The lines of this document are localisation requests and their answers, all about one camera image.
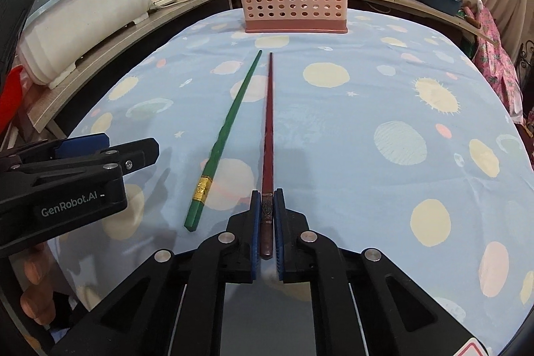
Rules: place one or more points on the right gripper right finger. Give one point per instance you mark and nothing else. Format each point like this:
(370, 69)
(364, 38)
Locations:
(288, 226)

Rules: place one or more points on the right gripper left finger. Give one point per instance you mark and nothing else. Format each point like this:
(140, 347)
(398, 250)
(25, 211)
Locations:
(244, 258)

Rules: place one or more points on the dark red twisted chopstick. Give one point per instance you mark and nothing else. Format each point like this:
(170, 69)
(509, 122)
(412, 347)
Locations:
(266, 225)

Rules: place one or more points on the green chopstick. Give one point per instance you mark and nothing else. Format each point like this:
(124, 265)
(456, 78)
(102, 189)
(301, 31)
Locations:
(207, 176)

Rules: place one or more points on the person's left hand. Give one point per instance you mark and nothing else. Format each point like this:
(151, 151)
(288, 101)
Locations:
(37, 300)

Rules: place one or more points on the white dish drainer box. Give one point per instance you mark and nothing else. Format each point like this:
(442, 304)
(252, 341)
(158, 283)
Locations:
(58, 33)

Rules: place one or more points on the blue planet-print tablecloth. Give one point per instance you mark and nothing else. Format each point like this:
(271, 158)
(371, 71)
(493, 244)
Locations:
(386, 136)

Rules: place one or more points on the pink floral apron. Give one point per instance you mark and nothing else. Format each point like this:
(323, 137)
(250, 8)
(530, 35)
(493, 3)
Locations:
(495, 64)

